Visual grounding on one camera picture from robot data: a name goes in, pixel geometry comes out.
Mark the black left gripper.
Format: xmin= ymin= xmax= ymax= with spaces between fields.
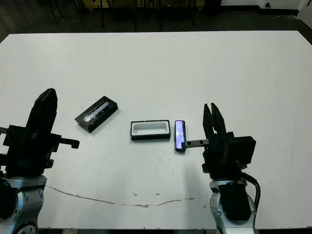
xmin=0 ymin=87 xmax=80 ymax=175

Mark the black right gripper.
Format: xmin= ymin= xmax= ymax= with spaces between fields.
xmin=186 ymin=102 xmax=242 ymax=181

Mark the small black camera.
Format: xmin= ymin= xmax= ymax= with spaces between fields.
xmin=174 ymin=119 xmax=187 ymax=153

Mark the black box lid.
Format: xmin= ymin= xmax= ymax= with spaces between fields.
xmin=74 ymin=95 xmax=119 ymax=134

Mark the black box base white insert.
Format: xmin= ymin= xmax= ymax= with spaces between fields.
xmin=130 ymin=119 xmax=171 ymax=142

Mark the black office chair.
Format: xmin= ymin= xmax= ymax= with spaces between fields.
xmin=98 ymin=0 xmax=137 ymax=32

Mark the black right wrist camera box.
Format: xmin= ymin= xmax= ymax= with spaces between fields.
xmin=229 ymin=136 xmax=257 ymax=169

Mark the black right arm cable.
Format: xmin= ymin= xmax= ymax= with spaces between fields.
xmin=240 ymin=170 xmax=262 ymax=211

